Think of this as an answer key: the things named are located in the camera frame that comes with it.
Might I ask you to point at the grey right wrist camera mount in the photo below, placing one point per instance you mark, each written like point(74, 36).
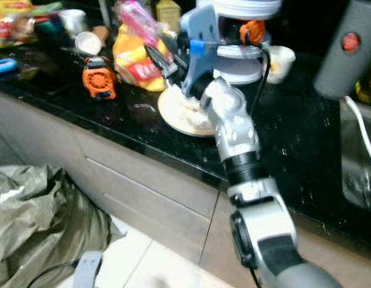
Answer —
point(203, 24)

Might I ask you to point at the cream plate red rim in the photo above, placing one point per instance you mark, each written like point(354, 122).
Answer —
point(170, 117)

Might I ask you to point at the yellow red packet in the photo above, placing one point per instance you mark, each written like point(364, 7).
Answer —
point(8, 24)

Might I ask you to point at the beige counter cabinet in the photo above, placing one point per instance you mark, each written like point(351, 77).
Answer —
point(149, 192)

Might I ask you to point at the floral print plate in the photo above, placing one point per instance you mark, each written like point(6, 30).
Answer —
point(188, 114)

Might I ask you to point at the blue flat object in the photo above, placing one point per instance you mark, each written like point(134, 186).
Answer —
point(5, 66)

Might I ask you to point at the white cartoon print mug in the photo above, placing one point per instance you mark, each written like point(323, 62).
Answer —
point(280, 63)

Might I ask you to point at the small white paper cup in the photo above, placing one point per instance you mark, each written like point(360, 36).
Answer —
point(88, 43)

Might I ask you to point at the white round kitchen appliance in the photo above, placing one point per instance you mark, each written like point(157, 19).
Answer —
point(245, 7)

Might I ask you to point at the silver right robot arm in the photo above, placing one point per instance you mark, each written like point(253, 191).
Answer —
point(236, 132)

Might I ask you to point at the yellow box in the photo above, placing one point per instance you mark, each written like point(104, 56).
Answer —
point(167, 13)

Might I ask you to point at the stainless steel sink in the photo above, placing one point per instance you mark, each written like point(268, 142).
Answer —
point(362, 186)

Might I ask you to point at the grey green garbage bag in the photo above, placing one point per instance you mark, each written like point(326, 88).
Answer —
point(41, 228)

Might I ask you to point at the teal container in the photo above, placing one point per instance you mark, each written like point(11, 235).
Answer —
point(50, 25)

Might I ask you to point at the yellow red snack bag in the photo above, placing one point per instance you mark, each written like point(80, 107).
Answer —
point(134, 63)

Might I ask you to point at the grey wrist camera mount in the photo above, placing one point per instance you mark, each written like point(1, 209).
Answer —
point(203, 24)
point(88, 270)

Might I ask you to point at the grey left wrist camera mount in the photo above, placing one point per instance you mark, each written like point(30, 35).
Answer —
point(88, 270)

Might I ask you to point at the pink plastic bag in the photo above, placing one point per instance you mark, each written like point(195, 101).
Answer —
point(137, 18)

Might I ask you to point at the green packet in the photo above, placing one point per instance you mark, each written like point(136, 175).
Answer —
point(46, 8)

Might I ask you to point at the grey tumbler with red button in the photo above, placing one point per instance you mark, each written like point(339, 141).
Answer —
point(347, 54)

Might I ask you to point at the plain white mug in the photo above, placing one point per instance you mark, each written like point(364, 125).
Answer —
point(71, 21)

